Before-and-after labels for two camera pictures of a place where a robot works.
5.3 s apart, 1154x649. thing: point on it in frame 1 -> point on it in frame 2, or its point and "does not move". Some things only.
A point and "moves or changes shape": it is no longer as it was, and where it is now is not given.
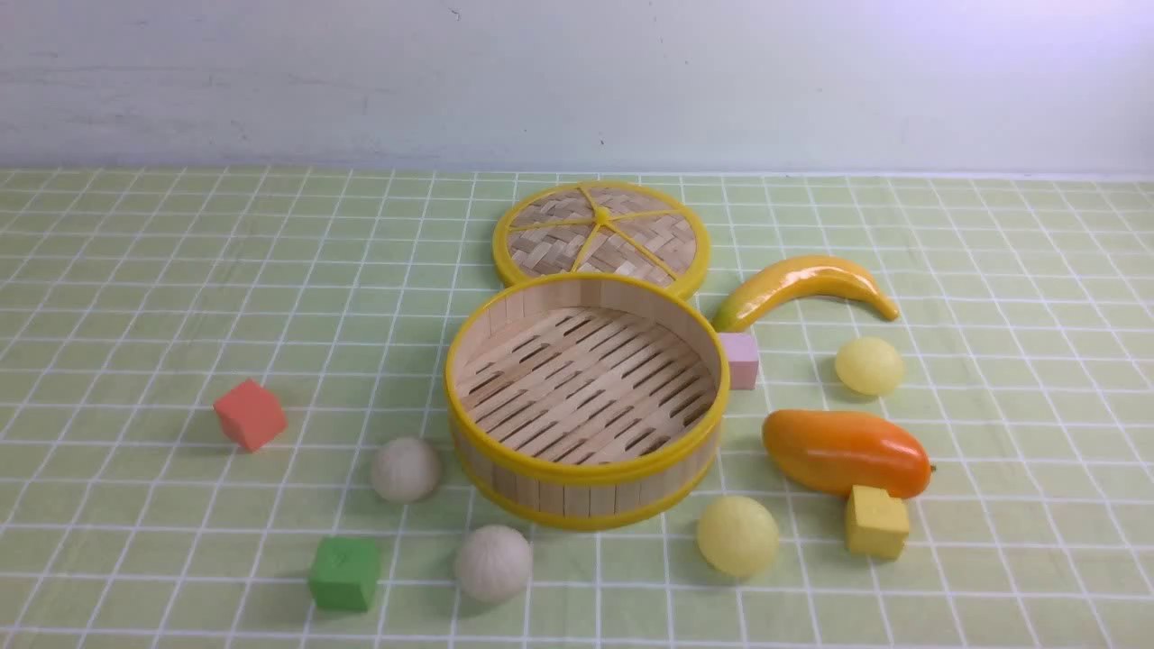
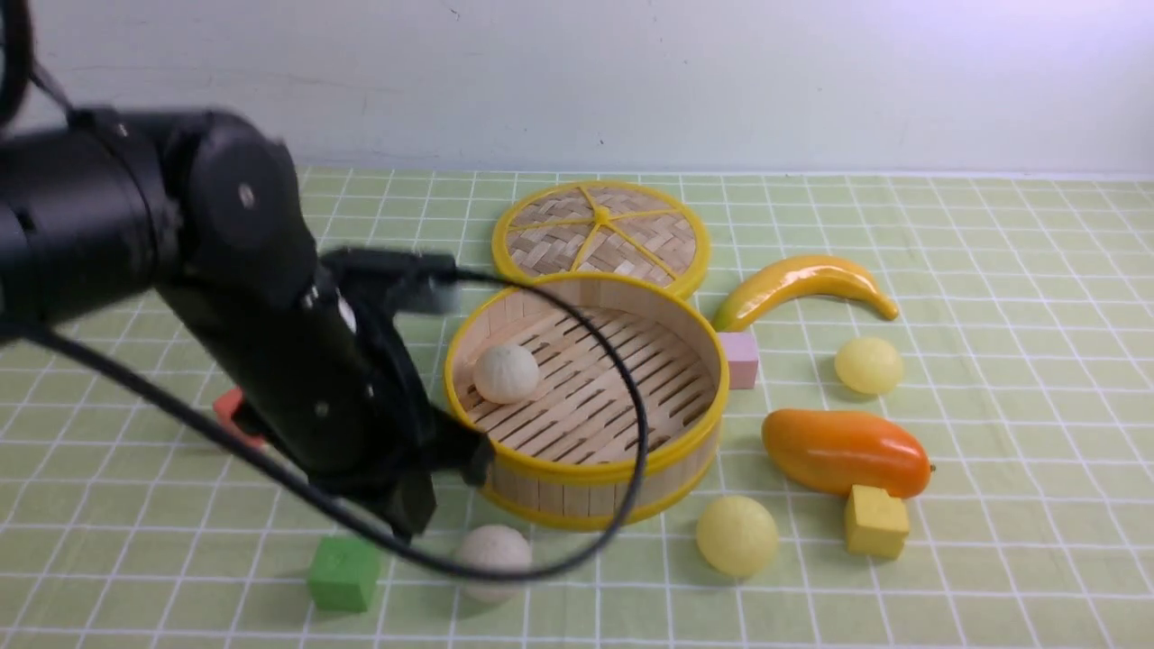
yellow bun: x=737 y=536 does not move
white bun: x=493 y=563 does not move
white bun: x=405 y=470 moves or changes shape
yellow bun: x=869 y=366 does not move
